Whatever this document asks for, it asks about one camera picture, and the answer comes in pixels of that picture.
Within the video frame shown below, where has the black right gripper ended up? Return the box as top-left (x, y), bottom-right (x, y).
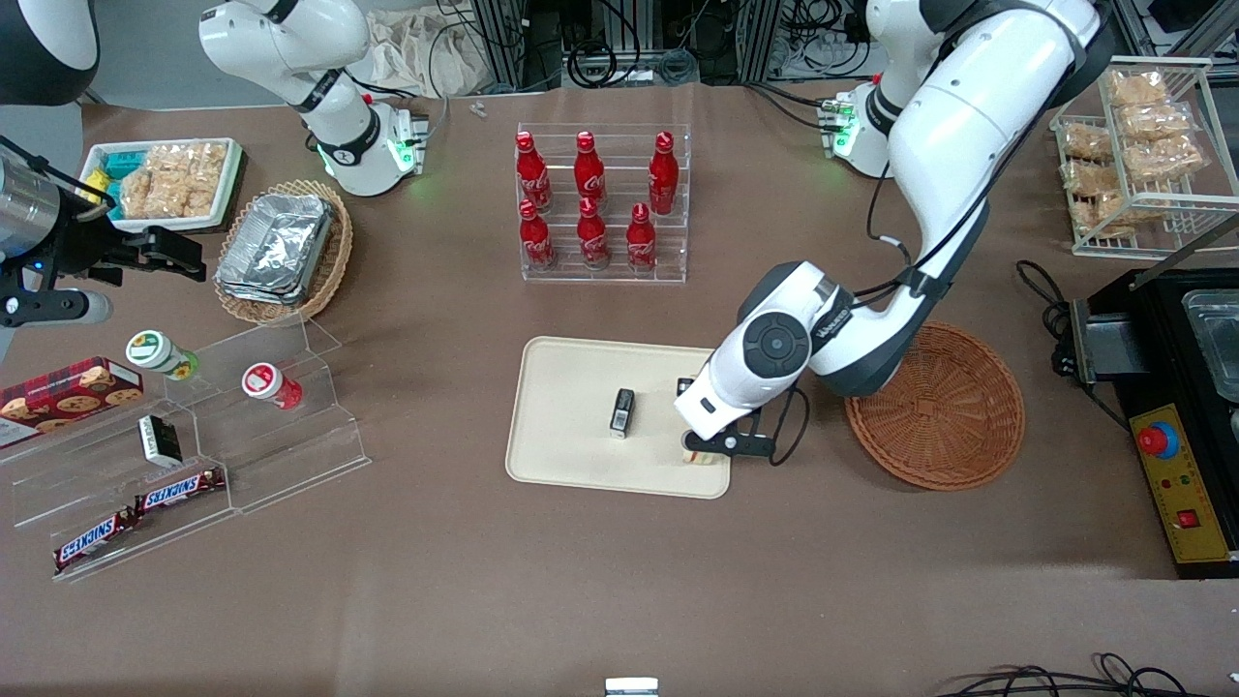
top-left (39, 221), bottom-right (207, 289)

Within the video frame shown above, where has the aluminium foil tray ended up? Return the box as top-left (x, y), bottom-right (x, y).
top-left (221, 197), bottom-right (327, 291)
top-left (215, 194), bottom-right (337, 307)

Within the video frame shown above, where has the cream plastic tray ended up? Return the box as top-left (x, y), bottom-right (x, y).
top-left (505, 336), bottom-right (734, 500)

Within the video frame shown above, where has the light wicker basket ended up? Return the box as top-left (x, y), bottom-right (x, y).
top-left (213, 179), bottom-right (354, 325)

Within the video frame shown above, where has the brown wicker basket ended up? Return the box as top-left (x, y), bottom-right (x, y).
top-left (845, 322), bottom-right (1026, 492)

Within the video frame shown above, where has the white plastic snack bin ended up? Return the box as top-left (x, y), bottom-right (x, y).
top-left (82, 138), bottom-right (243, 233)

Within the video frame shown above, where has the rice cracker snack bag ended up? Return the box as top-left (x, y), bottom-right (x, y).
top-left (1123, 136), bottom-right (1206, 180)
top-left (189, 142), bottom-right (228, 190)
top-left (150, 145), bottom-right (195, 216)
top-left (1065, 160), bottom-right (1124, 195)
top-left (1063, 124), bottom-right (1114, 161)
top-left (1118, 102), bottom-right (1196, 138)
top-left (1108, 70), bottom-right (1172, 106)
top-left (1074, 192), bottom-right (1138, 238)
top-left (118, 169), bottom-right (161, 219)

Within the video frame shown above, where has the green sunflower lidded cup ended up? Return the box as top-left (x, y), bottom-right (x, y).
top-left (126, 330), bottom-right (200, 381)

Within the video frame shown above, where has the red lidded yogurt cup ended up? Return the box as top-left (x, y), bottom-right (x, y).
top-left (241, 362), bottom-right (303, 410)

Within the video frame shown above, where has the red tartan cookie box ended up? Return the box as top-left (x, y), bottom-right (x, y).
top-left (0, 356), bottom-right (144, 448)

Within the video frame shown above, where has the clear acrylic bottle rack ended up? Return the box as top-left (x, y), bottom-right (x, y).
top-left (516, 123), bottom-right (692, 285)

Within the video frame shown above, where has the red Coca-Cola bottle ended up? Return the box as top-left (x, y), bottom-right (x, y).
top-left (649, 132), bottom-right (680, 216)
top-left (573, 132), bottom-right (607, 209)
top-left (625, 203), bottom-right (659, 272)
top-left (576, 197), bottom-right (611, 270)
top-left (518, 199), bottom-right (558, 272)
top-left (515, 132), bottom-right (553, 214)

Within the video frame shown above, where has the clear acrylic stepped shelf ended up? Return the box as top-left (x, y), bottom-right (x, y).
top-left (10, 315), bottom-right (372, 584)

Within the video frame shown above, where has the Snickers chocolate bar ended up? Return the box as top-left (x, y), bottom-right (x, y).
top-left (133, 469), bottom-right (227, 514)
top-left (53, 510), bottom-right (141, 572)

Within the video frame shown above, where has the beige cloth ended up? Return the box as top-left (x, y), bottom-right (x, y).
top-left (363, 8), bottom-right (492, 98)

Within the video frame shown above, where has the black cooking appliance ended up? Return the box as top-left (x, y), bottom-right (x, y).
top-left (1070, 218), bottom-right (1239, 582)

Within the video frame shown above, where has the yellow control panel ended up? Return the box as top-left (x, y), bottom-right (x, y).
top-left (1131, 405), bottom-right (1232, 565)

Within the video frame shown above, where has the steel pan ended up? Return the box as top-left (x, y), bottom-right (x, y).
top-left (1183, 288), bottom-right (1239, 403)

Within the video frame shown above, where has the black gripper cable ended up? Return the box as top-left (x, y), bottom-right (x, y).
top-left (765, 385), bottom-right (812, 468)

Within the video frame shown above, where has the black power cable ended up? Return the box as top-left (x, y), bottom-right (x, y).
top-left (1014, 258), bottom-right (1133, 432)

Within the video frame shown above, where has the aluminium frame post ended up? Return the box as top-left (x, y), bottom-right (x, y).
top-left (738, 0), bottom-right (780, 83)
top-left (469, 0), bottom-right (530, 90)

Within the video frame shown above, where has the coiled black cable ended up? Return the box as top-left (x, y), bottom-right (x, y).
top-left (564, 37), bottom-right (622, 90)

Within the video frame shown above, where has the black cable bundle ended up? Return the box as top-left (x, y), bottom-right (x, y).
top-left (934, 652), bottom-right (1201, 697)

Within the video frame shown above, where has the white wire rack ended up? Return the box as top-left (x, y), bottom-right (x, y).
top-left (1050, 55), bottom-right (1239, 259)

